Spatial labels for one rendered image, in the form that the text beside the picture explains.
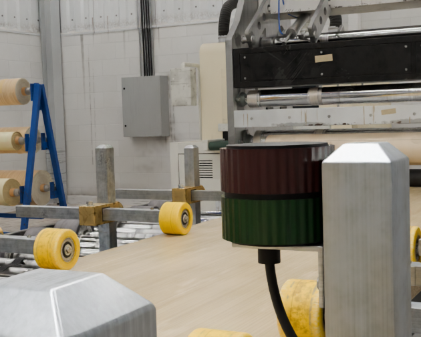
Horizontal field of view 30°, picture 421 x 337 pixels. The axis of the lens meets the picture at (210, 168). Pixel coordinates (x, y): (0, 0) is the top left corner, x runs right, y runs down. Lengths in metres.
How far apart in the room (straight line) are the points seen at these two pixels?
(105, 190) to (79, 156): 9.41
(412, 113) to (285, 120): 0.50
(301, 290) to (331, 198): 0.60
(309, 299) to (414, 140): 2.07
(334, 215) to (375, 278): 0.04
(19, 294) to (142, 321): 0.03
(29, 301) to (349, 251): 0.25
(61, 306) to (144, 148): 10.73
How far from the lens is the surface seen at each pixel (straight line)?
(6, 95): 7.68
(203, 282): 1.40
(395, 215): 0.39
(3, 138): 7.60
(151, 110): 10.56
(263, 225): 0.39
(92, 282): 0.17
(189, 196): 2.46
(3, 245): 1.65
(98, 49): 11.30
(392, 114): 3.02
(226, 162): 0.40
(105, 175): 2.09
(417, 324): 0.97
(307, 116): 3.12
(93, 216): 2.04
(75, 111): 11.52
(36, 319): 0.16
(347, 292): 0.40
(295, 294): 0.99
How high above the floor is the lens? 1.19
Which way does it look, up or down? 4 degrees down
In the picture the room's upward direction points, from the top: 2 degrees counter-clockwise
